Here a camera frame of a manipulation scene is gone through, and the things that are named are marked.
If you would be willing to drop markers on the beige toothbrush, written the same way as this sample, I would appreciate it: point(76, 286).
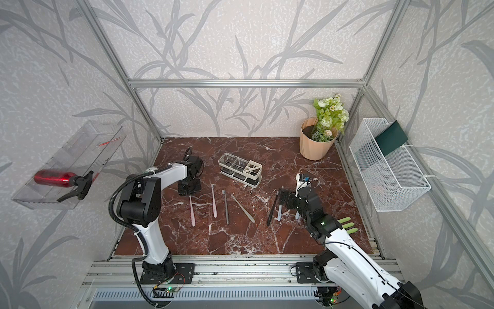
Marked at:
point(248, 215)

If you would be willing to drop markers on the red spray bottle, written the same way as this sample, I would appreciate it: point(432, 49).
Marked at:
point(56, 178)

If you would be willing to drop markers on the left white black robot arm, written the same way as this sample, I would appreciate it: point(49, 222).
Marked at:
point(137, 203)

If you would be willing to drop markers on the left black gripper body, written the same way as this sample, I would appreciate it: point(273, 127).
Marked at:
point(188, 187)

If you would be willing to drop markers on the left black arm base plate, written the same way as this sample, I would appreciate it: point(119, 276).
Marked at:
point(180, 273)

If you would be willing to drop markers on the white wire mesh basket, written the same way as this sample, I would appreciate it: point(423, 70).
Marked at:
point(394, 181)

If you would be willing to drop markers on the beige ribbed flower pot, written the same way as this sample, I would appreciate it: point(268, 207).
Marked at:
point(311, 149)

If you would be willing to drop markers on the green white artificial flowers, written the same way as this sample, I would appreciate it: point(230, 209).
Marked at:
point(331, 117)

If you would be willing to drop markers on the green toy garden fork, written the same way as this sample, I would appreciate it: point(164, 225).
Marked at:
point(348, 225)

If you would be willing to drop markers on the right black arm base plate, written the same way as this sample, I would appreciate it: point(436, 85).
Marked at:
point(305, 273)

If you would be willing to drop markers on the clear plastic wall shelf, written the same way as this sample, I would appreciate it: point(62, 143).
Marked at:
point(90, 149)

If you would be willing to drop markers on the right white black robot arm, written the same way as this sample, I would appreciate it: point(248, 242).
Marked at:
point(343, 262)

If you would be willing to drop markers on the dark grey toothbrush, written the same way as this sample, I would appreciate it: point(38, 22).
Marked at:
point(226, 207)

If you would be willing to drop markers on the pink toothbrush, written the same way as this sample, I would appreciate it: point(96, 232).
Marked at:
point(214, 207)
point(192, 215)

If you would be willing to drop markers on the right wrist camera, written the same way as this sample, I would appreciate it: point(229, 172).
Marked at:
point(303, 180)

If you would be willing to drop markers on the aluminium mounting rail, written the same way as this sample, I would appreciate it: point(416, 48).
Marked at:
point(209, 271)

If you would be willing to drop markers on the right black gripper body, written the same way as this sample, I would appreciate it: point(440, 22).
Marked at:
point(292, 203)

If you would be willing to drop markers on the black toothbrush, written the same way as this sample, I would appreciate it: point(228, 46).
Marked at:
point(272, 209)

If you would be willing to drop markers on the aluminium frame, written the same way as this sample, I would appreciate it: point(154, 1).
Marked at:
point(473, 246)

